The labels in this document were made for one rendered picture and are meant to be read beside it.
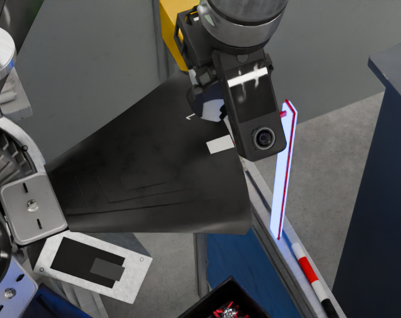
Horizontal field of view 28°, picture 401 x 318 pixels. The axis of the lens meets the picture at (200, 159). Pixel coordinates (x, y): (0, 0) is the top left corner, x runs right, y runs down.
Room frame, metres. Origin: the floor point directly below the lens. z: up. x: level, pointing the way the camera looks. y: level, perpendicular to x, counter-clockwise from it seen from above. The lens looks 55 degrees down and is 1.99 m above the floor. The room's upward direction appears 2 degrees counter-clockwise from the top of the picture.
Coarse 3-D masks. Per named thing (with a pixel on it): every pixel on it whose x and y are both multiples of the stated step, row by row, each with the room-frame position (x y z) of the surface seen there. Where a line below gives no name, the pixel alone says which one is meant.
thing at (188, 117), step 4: (184, 112) 0.63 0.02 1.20; (188, 112) 0.63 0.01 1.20; (192, 112) 0.63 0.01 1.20; (180, 116) 0.62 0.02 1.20; (184, 116) 0.62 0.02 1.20; (188, 116) 0.62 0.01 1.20; (192, 116) 0.62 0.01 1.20; (196, 116) 0.62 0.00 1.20; (184, 120) 0.62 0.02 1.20; (188, 120) 0.62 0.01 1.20; (192, 120) 0.62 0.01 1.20; (196, 120) 0.62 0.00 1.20; (200, 120) 0.62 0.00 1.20; (188, 124) 0.61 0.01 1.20
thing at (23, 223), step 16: (32, 176) 0.55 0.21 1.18; (0, 192) 0.52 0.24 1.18; (16, 192) 0.53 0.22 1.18; (32, 192) 0.52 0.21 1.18; (48, 192) 0.52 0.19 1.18; (16, 208) 0.50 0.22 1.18; (48, 208) 0.50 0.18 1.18; (16, 224) 0.48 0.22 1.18; (32, 224) 0.48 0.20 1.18; (48, 224) 0.48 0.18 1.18; (64, 224) 0.48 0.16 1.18; (16, 240) 0.46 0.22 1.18; (32, 240) 0.46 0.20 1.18
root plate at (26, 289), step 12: (12, 264) 0.46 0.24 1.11; (12, 276) 0.45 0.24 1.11; (24, 276) 0.46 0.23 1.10; (0, 288) 0.43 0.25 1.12; (24, 288) 0.44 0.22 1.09; (36, 288) 0.45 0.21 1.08; (0, 300) 0.41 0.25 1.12; (12, 300) 0.42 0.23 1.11; (24, 300) 0.42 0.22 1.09; (0, 312) 0.40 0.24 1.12; (12, 312) 0.40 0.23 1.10
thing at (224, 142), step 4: (224, 136) 0.59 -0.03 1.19; (228, 136) 0.60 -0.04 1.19; (212, 140) 0.59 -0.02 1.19; (216, 140) 0.59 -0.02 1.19; (220, 140) 0.59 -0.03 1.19; (224, 140) 0.59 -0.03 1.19; (228, 140) 0.59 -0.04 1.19; (208, 144) 0.58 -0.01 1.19; (212, 144) 0.58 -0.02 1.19; (216, 144) 0.58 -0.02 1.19; (220, 144) 0.58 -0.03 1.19; (224, 144) 0.58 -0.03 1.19; (228, 144) 0.58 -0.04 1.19; (232, 144) 0.59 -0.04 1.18; (212, 148) 0.58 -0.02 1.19; (216, 148) 0.58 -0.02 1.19; (220, 148) 0.58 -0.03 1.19; (224, 148) 0.58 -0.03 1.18; (212, 152) 0.57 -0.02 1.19
